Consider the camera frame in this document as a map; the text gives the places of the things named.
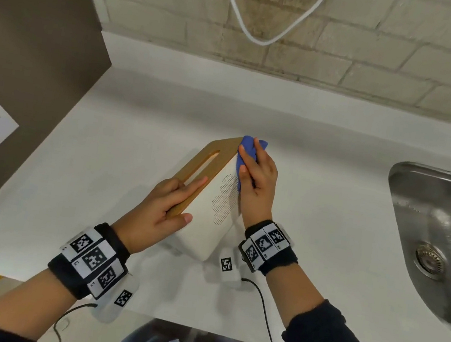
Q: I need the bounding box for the person's right hand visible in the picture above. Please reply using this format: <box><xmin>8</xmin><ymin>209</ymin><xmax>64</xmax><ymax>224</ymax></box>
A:
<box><xmin>226</xmin><ymin>135</ymin><xmax>284</xmax><ymax>233</ymax></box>

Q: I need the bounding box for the person's left hand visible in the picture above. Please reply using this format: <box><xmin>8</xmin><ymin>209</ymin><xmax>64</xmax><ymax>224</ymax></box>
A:
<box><xmin>107</xmin><ymin>163</ymin><xmax>210</xmax><ymax>265</ymax></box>

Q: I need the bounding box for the blue cleaning cloth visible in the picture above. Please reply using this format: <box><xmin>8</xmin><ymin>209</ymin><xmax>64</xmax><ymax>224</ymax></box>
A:
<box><xmin>232</xmin><ymin>134</ymin><xmax>270</xmax><ymax>196</ymax></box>

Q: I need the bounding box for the white tissue box wooden lid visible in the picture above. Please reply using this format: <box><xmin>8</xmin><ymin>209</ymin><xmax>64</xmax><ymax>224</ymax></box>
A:
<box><xmin>159</xmin><ymin>127</ymin><xmax>256</xmax><ymax>266</ymax></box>

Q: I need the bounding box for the person's left forearm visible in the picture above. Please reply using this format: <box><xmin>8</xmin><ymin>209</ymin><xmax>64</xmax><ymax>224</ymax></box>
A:
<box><xmin>0</xmin><ymin>260</ymin><xmax>82</xmax><ymax>342</ymax></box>

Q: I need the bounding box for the black right wristband with markers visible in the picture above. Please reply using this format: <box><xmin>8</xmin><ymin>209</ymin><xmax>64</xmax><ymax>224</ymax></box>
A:
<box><xmin>234</xmin><ymin>215</ymin><xmax>305</xmax><ymax>281</ymax></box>

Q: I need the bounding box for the black wristband with markers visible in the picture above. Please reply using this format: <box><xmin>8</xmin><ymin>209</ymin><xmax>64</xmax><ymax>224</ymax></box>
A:
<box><xmin>43</xmin><ymin>215</ymin><xmax>135</xmax><ymax>306</ymax></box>
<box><xmin>234</xmin><ymin>215</ymin><xmax>305</xmax><ymax>281</ymax></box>

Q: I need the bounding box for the black left wristband with markers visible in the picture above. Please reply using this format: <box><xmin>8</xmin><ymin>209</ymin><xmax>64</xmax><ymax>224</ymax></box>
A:
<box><xmin>43</xmin><ymin>215</ymin><xmax>135</xmax><ymax>306</ymax></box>

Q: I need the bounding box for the white marker cube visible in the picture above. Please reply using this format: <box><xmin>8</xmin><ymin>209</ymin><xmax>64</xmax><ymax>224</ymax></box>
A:
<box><xmin>89</xmin><ymin>268</ymin><xmax>142</xmax><ymax>328</ymax></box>

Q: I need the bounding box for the stainless steel sink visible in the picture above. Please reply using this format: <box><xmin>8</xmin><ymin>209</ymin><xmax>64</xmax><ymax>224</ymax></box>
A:
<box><xmin>366</xmin><ymin>159</ymin><xmax>451</xmax><ymax>340</ymax></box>

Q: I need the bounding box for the brown cabinet panel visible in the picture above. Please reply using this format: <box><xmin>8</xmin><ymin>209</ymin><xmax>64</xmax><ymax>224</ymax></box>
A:
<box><xmin>0</xmin><ymin>0</ymin><xmax>122</xmax><ymax>273</ymax></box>

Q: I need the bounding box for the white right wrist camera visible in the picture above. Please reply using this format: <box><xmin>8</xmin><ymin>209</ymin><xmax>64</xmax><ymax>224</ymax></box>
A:
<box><xmin>201</xmin><ymin>244</ymin><xmax>248</xmax><ymax>291</ymax></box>

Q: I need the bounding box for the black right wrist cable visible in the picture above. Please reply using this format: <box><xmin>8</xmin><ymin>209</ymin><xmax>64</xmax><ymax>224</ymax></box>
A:
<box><xmin>232</xmin><ymin>278</ymin><xmax>293</xmax><ymax>342</ymax></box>

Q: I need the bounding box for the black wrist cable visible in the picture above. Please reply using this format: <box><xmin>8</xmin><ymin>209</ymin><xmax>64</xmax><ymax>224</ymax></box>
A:
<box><xmin>232</xmin><ymin>278</ymin><xmax>293</xmax><ymax>342</ymax></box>
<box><xmin>51</xmin><ymin>298</ymin><xmax>111</xmax><ymax>342</ymax></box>

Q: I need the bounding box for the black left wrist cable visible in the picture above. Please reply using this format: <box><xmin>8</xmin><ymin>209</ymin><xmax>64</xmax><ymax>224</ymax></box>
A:
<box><xmin>51</xmin><ymin>298</ymin><xmax>111</xmax><ymax>342</ymax></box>

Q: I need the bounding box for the white wall cable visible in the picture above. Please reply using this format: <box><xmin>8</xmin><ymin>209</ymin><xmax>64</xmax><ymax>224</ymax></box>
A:
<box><xmin>207</xmin><ymin>0</ymin><xmax>332</xmax><ymax>55</ymax></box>

